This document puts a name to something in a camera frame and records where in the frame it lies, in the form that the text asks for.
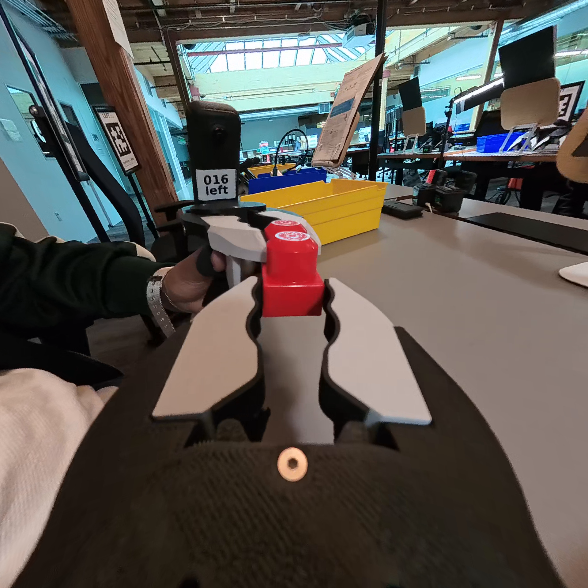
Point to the red toy block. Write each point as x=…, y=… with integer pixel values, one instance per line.
x=291, y=294

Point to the small cardboard panel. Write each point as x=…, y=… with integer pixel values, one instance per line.
x=413, y=121
x=528, y=105

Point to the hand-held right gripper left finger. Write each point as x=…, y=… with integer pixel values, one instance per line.
x=216, y=358

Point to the grey desk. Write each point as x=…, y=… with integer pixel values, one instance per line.
x=459, y=321

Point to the black desk mat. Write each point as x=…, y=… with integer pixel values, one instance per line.
x=542, y=229

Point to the black flat case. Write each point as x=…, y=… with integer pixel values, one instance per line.
x=402, y=210

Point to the background marker sign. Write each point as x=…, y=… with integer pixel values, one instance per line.
x=569, y=101

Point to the person's left hand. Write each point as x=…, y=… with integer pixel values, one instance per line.
x=188, y=285

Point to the wooden background desk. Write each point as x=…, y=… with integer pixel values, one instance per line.
x=459, y=155

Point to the black battery chargers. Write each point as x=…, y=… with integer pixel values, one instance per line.
x=445, y=197

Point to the ceiling projector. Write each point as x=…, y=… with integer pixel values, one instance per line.
x=358, y=32

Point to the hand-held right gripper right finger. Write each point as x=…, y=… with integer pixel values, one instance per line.
x=372, y=363

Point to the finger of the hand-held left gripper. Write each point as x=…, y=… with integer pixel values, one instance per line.
x=312, y=232
x=234, y=239

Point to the black framed marker sign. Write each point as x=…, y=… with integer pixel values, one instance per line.
x=118, y=138

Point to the yellow storage bin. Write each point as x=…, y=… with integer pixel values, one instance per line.
x=344, y=206

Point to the small yellow bin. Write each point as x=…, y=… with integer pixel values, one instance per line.
x=266, y=169

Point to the large cardboard panel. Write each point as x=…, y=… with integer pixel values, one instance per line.
x=344, y=115

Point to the paper notice on beam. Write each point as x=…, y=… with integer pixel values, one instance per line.
x=117, y=27

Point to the black office chair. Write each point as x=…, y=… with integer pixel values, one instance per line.
x=172, y=206

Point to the white tablet stand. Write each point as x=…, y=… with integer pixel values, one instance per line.
x=574, y=274

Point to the wooden post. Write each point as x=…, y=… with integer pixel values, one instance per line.
x=119, y=92

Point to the black floor sign frame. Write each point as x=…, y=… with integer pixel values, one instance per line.
x=103, y=181

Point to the black pole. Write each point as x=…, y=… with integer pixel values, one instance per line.
x=377, y=92

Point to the black light bar lamp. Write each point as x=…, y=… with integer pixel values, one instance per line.
x=482, y=89

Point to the grey wristwatch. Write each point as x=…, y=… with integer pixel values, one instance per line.
x=158, y=303

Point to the white panel stand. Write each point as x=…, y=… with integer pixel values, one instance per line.
x=342, y=171

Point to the blue storage bin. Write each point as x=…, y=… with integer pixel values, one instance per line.
x=496, y=143
x=285, y=181

